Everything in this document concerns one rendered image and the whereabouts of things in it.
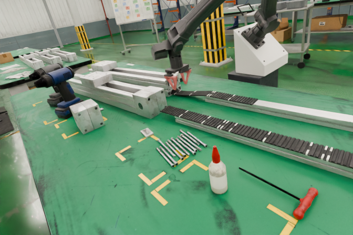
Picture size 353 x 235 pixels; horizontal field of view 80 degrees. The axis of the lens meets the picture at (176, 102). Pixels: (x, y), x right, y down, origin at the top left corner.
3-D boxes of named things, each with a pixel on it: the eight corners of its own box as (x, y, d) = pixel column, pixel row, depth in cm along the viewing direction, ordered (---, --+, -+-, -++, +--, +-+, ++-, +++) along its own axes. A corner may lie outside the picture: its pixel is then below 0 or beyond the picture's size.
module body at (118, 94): (154, 105, 97) (150, 87, 93) (137, 114, 91) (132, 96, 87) (80, 84, 150) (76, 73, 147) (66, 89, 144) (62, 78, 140)
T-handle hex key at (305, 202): (319, 194, 43) (320, 188, 42) (300, 223, 38) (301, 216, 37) (249, 161, 54) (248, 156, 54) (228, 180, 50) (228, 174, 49)
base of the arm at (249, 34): (263, 44, 113) (248, 29, 114) (274, 33, 106) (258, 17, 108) (256, 50, 108) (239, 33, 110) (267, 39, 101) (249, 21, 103)
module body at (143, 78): (181, 89, 109) (178, 74, 105) (168, 97, 102) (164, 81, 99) (104, 76, 162) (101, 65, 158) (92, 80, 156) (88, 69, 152)
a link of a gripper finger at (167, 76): (166, 91, 100) (162, 71, 96) (176, 85, 104) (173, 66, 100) (176, 92, 95) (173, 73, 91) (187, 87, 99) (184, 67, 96)
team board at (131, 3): (120, 55, 699) (102, -10, 619) (130, 52, 737) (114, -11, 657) (157, 54, 623) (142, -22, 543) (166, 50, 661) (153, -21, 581)
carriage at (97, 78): (114, 84, 116) (111, 73, 113) (96, 92, 109) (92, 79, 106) (100, 81, 127) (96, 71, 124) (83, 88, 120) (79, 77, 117)
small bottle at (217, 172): (215, 196, 46) (209, 154, 41) (208, 184, 50) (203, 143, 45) (230, 191, 47) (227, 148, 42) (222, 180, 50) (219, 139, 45)
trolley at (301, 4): (310, 59, 358) (317, -8, 316) (304, 68, 320) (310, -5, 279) (249, 58, 420) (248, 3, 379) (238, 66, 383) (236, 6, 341)
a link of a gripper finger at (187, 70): (174, 86, 103) (170, 68, 99) (183, 81, 107) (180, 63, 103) (184, 88, 98) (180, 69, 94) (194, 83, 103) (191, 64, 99)
